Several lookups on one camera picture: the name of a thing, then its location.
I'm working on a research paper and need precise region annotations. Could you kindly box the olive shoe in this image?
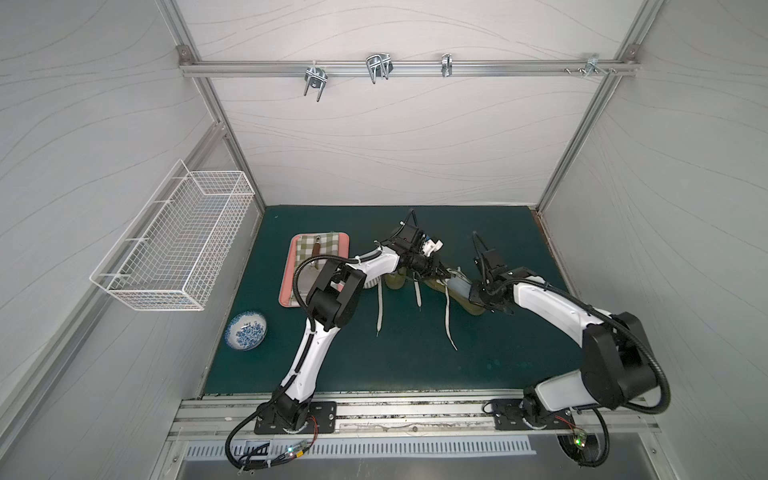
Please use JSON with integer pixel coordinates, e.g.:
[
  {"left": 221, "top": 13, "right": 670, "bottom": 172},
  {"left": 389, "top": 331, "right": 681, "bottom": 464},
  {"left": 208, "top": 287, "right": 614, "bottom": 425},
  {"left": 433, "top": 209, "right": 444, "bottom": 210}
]
[
  {"left": 422, "top": 268, "right": 486, "bottom": 351},
  {"left": 375, "top": 266, "right": 423, "bottom": 337}
]

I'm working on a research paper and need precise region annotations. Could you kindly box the light blue insole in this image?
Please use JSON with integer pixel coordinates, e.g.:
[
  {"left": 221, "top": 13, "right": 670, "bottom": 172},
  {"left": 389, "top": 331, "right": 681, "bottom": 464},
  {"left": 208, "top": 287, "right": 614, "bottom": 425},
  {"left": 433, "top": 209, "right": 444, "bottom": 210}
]
[{"left": 446, "top": 276, "right": 472, "bottom": 303}]

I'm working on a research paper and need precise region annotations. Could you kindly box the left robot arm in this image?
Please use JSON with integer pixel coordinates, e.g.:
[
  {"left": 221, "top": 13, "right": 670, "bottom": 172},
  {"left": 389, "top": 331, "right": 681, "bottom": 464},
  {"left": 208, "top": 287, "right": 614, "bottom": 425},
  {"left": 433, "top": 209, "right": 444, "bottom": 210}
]
[{"left": 267, "top": 221, "right": 449, "bottom": 423}]

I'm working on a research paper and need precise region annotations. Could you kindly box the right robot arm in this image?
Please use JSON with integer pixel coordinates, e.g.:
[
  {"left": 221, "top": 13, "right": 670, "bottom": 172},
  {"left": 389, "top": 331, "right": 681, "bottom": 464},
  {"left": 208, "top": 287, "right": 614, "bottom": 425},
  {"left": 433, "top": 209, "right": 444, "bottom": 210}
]
[{"left": 469, "top": 233, "right": 672, "bottom": 421}]

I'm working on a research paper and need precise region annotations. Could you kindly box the ribbed ceramic cup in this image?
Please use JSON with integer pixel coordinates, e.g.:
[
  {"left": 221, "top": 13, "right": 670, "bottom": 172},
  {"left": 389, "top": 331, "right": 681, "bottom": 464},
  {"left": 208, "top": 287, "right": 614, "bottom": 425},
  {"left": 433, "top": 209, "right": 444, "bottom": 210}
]
[{"left": 363, "top": 276, "right": 380, "bottom": 289}]

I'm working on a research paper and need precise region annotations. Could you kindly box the green checkered cloth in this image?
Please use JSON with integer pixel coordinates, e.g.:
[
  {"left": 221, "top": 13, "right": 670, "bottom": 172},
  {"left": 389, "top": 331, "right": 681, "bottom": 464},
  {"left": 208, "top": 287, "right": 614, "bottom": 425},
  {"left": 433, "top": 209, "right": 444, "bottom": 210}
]
[{"left": 294, "top": 232, "right": 340, "bottom": 299}]

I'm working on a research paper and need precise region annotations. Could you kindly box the pink tray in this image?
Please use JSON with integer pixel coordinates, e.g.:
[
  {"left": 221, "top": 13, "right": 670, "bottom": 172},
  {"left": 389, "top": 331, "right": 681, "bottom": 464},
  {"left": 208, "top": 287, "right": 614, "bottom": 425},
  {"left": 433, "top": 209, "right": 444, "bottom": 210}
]
[{"left": 278, "top": 232, "right": 350, "bottom": 308}]

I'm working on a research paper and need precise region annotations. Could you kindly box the blue white patterned bowl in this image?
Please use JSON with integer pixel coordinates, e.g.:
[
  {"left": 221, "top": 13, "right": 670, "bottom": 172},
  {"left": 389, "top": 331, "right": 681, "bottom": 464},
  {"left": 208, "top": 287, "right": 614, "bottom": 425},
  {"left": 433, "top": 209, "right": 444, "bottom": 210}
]
[{"left": 224, "top": 311, "right": 267, "bottom": 351}]

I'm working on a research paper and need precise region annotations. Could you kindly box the metal hook clamp middle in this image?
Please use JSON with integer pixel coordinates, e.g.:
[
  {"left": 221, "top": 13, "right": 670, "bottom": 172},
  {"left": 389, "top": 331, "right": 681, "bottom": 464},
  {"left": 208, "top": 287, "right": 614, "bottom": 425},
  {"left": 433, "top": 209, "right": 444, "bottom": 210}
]
[{"left": 365, "top": 53, "right": 393, "bottom": 84}]

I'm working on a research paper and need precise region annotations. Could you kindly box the small metal clip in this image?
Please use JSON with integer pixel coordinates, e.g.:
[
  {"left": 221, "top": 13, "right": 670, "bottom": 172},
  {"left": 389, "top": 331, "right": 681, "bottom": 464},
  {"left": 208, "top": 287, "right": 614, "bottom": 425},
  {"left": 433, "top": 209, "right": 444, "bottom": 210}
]
[{"left": 441, "top": 53, "right": 453, "bottom": 78}]

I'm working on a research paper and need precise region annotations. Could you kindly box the metal U-bolt clamp left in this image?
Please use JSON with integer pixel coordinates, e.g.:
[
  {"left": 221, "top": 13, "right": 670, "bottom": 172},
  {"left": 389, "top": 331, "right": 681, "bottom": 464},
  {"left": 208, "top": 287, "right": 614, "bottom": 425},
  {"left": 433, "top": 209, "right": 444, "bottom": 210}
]
[{"left": 303, "top": 66, "right": 328, "bottom": 102}]

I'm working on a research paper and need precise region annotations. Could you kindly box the white vent strip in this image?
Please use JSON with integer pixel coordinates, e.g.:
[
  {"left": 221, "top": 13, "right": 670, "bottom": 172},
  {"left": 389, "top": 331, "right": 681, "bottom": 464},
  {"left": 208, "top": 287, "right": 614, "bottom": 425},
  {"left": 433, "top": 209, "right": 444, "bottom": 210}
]
[{"left": 185, "top": 435, "right": 537, "bottom": 461}]

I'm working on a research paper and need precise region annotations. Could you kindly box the aluminium crossbar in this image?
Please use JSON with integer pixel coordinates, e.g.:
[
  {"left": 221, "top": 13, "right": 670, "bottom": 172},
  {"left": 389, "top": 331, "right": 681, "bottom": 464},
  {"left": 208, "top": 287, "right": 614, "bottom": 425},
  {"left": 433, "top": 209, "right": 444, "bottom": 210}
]
[{"left": 180, "top": 58, "right": 640, "bottom": 78}]

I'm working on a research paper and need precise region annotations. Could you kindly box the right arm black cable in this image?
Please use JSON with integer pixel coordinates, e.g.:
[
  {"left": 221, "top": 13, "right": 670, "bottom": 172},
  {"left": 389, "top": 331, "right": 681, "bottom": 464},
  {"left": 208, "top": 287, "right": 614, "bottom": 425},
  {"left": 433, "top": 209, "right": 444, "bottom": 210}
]
[{"left": 497, "top": 275, "right": 672, "bottom": 415}]

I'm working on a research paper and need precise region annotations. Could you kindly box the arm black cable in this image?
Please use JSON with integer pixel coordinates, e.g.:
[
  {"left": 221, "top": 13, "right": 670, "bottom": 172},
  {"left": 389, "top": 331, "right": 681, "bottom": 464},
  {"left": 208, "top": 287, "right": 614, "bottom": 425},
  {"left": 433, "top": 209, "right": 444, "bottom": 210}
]
[
  {"left": 497, "top": 275, "right": 672, "bottom": 415},
  {"left": 291, "top": 248, "right": 385, "bottom": 316}
]

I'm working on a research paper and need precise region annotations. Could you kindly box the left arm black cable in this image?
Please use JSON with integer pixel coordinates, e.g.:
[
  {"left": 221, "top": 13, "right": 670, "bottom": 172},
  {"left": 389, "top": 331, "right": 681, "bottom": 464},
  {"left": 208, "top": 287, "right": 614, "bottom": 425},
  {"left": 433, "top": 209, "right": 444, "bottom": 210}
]
[{"left": 291, "top": 248, "right": 385, "bottom": 316}]

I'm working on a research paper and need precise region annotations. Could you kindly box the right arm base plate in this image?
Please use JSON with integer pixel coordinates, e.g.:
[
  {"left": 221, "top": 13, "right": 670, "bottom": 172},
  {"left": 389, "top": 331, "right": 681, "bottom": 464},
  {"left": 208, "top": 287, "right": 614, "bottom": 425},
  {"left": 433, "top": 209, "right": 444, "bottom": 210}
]
[{"left": 481, "top": 396, "right": 575, "bottom": 431}]

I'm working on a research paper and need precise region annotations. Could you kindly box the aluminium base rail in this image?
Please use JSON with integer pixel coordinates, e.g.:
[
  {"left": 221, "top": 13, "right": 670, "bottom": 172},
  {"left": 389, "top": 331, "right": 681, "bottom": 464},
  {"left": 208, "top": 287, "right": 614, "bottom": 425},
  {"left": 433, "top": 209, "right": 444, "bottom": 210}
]
[{"left": 166, "top": 389, "right": 662, "bottom": 441}]

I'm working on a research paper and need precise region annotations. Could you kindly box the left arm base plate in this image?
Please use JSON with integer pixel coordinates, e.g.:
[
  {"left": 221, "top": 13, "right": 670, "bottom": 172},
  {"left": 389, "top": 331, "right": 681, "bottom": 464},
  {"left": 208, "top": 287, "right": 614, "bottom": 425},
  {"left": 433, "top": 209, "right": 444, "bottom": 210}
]
[{"left": 253, "top": 400, "right": 337, "bottom": 435}]

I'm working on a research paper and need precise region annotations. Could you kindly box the white wire basket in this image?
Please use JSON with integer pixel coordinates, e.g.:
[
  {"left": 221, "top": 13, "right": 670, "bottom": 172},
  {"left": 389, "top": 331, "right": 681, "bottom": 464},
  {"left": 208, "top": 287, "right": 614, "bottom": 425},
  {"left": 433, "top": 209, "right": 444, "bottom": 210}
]
[{"left": 90, "top": 160, "right": 254, "bottom": 312}]

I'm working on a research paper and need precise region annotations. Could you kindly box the metal bracket right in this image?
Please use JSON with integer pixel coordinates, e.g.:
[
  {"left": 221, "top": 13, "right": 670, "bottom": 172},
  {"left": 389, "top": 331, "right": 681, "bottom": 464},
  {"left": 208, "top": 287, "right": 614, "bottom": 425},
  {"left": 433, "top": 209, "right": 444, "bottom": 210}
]
[{"left": 564, "top": 54, "right": 618, "bottom": 78}]

